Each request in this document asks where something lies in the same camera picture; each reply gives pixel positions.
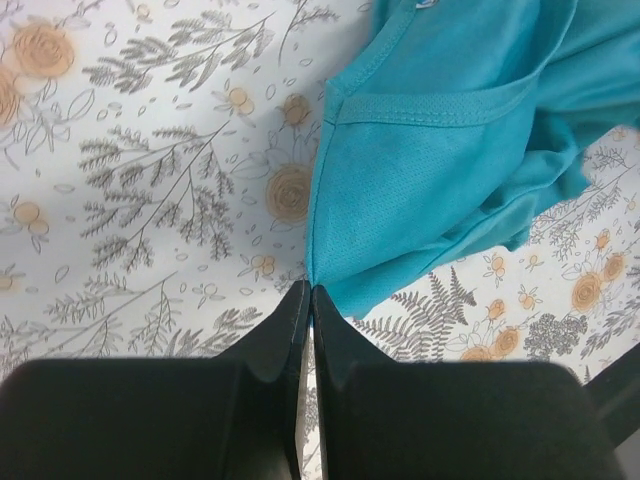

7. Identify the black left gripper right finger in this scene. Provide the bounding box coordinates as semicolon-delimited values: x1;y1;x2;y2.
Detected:
312;286;623;479

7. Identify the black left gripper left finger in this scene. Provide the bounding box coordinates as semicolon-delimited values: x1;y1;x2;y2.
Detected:
1;281;306;479

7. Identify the teal t shirt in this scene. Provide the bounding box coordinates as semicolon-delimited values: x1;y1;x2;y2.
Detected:
306;1;639;317

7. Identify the floral table mat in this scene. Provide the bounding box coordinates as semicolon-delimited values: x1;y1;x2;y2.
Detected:
1;1;639;479

